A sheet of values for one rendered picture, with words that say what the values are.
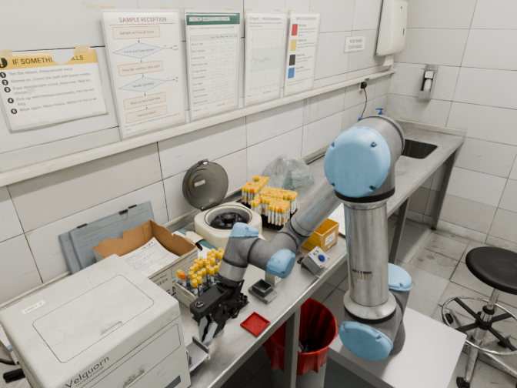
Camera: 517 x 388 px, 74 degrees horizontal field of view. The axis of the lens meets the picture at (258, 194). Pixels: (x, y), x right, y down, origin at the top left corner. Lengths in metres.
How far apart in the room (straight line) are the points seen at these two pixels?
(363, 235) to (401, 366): 0.46
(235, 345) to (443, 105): 2.64
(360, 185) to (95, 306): 0.61
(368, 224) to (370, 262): 0.09
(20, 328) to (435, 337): 1.04
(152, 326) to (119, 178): 0.71
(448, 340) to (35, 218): 1.29
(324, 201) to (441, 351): 0.54
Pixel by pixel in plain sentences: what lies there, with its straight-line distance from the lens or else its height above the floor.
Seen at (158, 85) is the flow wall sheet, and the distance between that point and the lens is 1.39.
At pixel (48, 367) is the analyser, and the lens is 0.79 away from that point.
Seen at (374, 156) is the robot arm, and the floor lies 1.52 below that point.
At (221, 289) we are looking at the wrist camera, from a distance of 0.99.
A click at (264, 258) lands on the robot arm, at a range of 0.91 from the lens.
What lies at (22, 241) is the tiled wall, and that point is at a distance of 1.32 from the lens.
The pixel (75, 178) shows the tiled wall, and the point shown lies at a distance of 1.31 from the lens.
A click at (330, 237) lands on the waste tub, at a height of 0.93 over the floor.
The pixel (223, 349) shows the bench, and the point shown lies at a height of 0.87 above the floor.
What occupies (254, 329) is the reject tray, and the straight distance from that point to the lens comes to 1.15.
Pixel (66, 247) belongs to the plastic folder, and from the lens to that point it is 1.37.
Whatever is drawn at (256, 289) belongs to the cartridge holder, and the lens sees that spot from 1.22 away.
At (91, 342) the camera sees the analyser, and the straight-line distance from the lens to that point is 0.80.
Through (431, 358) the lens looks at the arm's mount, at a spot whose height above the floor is 0.92.
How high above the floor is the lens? 1.73
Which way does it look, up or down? 27 degrees down
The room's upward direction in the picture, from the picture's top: straight up
